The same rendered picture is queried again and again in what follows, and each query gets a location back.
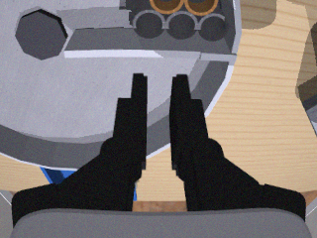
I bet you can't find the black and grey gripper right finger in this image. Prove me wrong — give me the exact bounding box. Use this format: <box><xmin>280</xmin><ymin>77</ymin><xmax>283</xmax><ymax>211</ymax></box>
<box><xmin>169</xmin><ymin>74</ymin><xmax>306</xmax><ymax>222</ymax></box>

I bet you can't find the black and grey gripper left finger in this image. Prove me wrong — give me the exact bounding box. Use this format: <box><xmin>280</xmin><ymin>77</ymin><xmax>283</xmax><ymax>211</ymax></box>
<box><xmin>11</xmin><ymin>73</ymin><xmax>148</xmax><ymax>228</ymax></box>

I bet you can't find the bronze bushing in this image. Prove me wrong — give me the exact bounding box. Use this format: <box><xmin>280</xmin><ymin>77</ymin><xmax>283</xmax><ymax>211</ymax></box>
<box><xmin>150</xmin><ymin>0</ymin><xmax>184</xmax><ymax>14</ymax></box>
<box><xmin>184</xmin><ymin>0</ymin><xmax>218</xmax><ymax>16</ymax></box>

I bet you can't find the grey metal bushing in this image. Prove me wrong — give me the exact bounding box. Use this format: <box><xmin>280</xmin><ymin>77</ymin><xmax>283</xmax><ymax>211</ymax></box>
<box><xmin>165</xmin><ymin>3</ymin><xmax>198</xmax><ymax>40</ymax></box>
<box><xmin>133</xmin><ymin>1</ymin><xmax>165</xmax><ymax>39</ymax></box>
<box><xmin>195</xmin><ymin>6</ymin><xmax>229</xmax><ymax>42</ymax></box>

